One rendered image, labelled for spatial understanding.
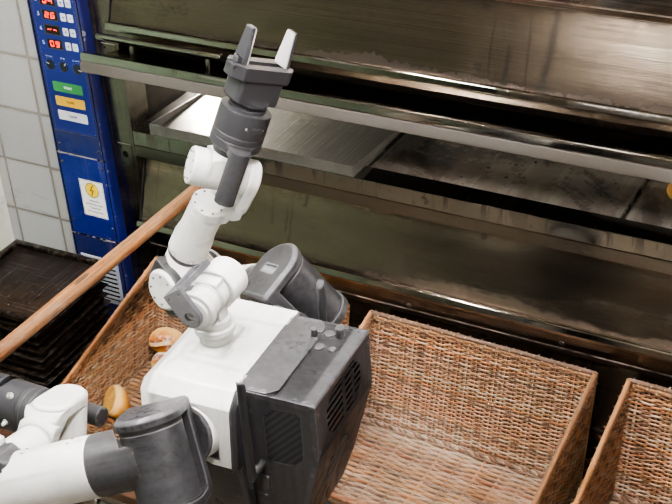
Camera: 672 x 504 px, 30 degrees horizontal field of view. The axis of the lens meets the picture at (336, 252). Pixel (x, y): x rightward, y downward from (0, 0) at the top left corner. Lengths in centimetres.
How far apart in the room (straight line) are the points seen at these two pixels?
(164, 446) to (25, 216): 181
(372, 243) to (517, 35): 64
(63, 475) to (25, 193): 172
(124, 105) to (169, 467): 146
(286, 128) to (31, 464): 139
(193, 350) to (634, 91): 99
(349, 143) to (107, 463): 133
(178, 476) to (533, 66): 112
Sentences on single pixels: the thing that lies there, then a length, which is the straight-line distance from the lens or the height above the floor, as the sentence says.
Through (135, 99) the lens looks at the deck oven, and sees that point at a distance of 306.
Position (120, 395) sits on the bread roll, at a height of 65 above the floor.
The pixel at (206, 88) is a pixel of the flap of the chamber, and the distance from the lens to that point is 267.
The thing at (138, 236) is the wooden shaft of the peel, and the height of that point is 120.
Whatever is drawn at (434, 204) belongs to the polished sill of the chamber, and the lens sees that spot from 269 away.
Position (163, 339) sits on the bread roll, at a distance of 316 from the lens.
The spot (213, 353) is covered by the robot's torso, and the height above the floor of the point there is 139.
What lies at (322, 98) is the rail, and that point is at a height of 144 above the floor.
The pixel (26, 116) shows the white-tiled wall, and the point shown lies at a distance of 328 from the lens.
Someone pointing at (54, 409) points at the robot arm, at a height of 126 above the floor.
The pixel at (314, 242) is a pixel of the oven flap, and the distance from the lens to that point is 290.
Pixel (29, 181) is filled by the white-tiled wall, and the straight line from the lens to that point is 339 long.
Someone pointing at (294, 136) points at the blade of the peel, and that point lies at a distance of 294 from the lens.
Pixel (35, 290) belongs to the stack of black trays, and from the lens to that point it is 313.
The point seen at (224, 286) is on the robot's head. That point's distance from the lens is 185.
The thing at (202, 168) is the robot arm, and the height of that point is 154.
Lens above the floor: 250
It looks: 32 degrees down
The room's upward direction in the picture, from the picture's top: 4 degrees counter-clockwise
